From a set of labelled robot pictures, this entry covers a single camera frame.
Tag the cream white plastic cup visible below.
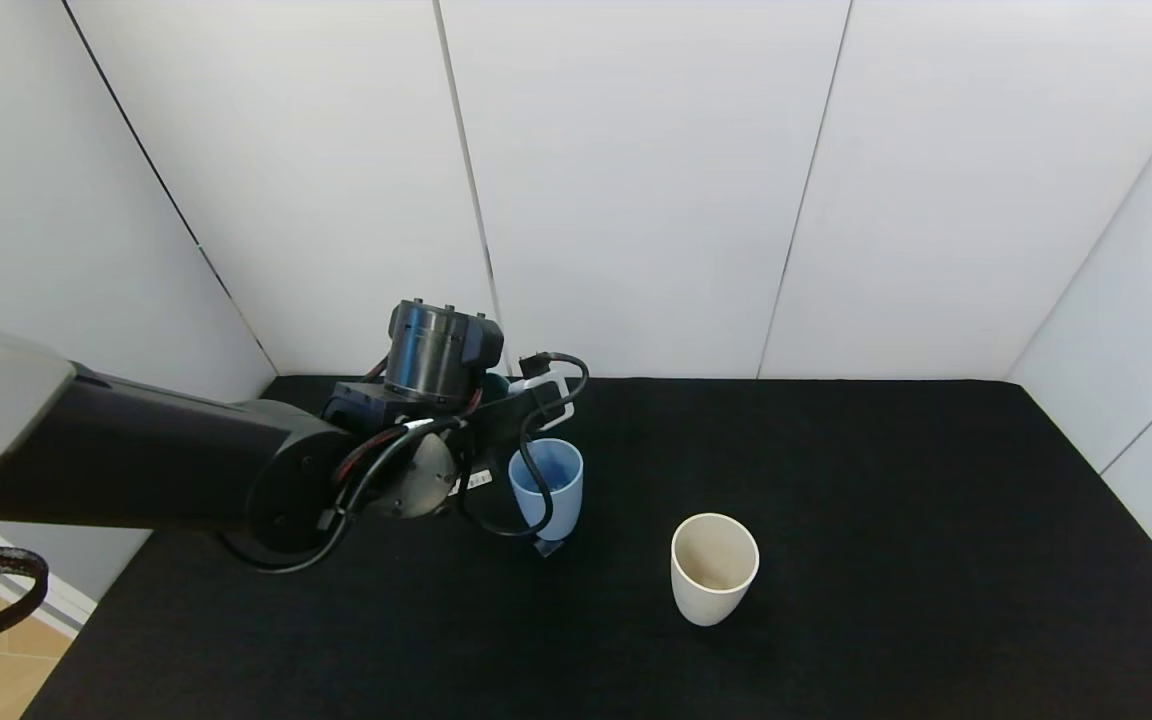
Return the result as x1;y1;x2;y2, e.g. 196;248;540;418
670;512;761;628

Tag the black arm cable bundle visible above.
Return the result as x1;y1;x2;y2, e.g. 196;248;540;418
221;415;467;577

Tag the light blue plastic cup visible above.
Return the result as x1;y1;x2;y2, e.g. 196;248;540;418
508;438;585;543

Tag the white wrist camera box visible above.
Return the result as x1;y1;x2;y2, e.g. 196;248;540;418
511;370;577;431

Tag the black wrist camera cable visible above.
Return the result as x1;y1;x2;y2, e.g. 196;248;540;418
456;350;592;539

